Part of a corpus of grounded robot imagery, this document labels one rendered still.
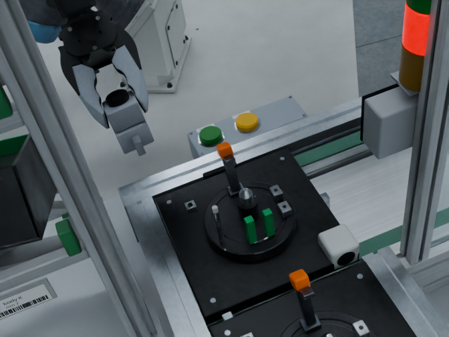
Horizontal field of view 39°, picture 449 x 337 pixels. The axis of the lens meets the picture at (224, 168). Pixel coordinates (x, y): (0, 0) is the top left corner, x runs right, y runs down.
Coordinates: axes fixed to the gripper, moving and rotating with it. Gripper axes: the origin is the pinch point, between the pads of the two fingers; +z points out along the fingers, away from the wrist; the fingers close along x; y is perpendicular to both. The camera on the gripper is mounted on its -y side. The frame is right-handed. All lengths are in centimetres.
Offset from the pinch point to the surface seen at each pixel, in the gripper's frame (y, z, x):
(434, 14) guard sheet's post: -24.7, 10.7, -31.0
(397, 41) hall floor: 178, -31, -122
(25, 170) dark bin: -25.1, 8.9, 10.2
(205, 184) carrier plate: 21.0, 10.8, -7.4
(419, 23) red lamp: -22.7, 10.5, -30.3
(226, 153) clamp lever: 11.0, 9.2, -11.5
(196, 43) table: 60, -25, -22
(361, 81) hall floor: 167, -20, -95
